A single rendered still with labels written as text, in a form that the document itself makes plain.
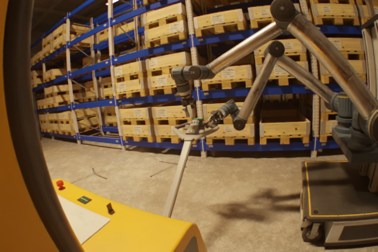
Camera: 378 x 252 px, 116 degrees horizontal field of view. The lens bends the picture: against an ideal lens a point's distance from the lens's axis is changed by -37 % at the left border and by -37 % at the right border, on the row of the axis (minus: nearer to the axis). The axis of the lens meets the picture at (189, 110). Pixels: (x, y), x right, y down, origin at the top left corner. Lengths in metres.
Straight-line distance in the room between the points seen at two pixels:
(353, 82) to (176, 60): 2.70
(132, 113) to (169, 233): 3.37
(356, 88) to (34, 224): 1.24
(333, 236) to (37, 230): 1.62
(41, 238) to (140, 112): 3.46
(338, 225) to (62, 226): 1.52
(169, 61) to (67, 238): 3.11
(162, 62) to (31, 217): 3.19
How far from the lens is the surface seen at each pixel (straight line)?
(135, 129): 3.82
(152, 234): 0.58
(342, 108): 1.84
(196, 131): 1.53
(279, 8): 1.12
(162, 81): 3.30
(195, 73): 1.32
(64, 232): 0.33
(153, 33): 3.50
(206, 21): 3.11
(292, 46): 2.92
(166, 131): 3.42
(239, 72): 2.88
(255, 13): 3.01
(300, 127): 2.99
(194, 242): 0.66
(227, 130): 3.00
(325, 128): 3.12
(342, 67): 1.10
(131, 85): 3.72
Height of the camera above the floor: 1.29
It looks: 8 degrees down
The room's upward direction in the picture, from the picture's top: 6 degrees counter-clockwise
